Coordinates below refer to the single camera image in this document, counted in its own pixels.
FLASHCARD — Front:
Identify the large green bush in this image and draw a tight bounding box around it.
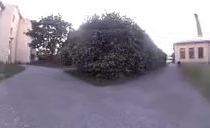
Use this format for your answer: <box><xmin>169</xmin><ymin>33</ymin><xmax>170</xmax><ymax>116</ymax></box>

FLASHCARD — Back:
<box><xmin>58</xmin><ymin>11</ymin><xmax>168</xmax><ymax>81</ymax></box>

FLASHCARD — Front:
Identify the grey asphalt path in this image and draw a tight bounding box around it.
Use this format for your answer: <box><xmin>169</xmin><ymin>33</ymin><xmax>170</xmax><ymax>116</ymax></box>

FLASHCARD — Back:
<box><xmin>0</xmin><ymin>62</ymin><xmax>210</xmax><ymax>128</ymax></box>

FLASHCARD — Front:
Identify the green leafy tree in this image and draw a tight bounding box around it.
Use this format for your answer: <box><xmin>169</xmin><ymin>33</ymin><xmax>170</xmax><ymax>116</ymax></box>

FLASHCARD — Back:
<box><xmin>24</xmin><ymin>13</ymin><xmax>74</xmax><ymax>65</ymax></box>

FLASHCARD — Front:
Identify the low beige building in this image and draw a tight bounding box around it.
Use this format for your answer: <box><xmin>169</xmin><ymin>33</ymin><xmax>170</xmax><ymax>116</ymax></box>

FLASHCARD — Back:
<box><xmin>172</xmin><ymin>36</ymin><xmax>210</xmax><ymax>65</ymax></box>

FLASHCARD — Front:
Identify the grass verge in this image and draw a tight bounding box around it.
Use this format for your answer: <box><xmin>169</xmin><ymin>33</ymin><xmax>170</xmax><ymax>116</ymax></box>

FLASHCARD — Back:
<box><xmin>178</xmin><ymin>63</ymin><xmax>210</xmax><ymax>106</ymax></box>

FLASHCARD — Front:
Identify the tall beige building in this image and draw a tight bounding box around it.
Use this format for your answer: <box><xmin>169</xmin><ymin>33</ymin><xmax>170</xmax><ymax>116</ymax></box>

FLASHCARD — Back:
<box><xmin>0</xmin><ymin>0</ymin><xmax>33</xmax><ymax>65</ymax></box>

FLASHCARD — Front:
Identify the tall chimney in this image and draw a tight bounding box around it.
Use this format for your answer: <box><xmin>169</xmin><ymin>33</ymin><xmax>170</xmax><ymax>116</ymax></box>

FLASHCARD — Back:
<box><xmin>193</xmin><ymin>13</ymin><xmax>204</xmax><ymax>38</ymax></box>

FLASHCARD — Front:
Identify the grass patch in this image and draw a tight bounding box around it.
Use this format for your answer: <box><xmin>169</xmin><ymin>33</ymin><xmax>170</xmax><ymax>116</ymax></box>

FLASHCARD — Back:
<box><xmin>0</xmin><ymin>63</ymin><xmax>26</xmax><ymax>86</ymax></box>

